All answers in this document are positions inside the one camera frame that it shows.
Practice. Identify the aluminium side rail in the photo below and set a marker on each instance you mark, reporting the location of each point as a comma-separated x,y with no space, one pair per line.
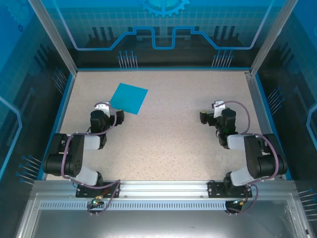
263,126

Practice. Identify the aluminium mounting rail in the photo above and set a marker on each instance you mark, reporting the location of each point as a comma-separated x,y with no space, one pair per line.
161,188

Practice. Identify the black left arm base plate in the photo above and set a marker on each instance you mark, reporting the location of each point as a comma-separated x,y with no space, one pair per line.
83,192

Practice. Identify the metal tray sheet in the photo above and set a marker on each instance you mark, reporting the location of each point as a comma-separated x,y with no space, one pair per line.
161,223

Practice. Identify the aluminium frame post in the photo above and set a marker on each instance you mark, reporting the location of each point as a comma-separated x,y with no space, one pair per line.
54,37
272,37

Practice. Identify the blue printed back panel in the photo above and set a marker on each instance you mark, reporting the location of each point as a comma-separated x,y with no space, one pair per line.
198,15

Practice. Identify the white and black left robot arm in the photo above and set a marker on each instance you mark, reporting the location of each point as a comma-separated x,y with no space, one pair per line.
76,158

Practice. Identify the blue table edge strip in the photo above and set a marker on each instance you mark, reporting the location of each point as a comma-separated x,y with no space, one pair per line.
272,126
58,126

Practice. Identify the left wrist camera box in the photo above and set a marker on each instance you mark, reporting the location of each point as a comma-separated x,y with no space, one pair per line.
102,107

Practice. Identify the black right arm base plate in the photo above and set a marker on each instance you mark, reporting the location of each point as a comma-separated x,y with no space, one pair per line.
214,189

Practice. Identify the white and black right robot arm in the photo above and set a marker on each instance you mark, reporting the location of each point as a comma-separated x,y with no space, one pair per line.
250,158

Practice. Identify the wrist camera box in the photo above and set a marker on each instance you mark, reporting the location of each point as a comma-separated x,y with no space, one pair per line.
102,107
219,105

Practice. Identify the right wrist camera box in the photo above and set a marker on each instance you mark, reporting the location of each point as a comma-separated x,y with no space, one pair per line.
219,105

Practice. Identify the blue printed side panel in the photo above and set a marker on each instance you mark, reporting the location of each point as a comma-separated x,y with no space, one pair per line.
24,99
297,99

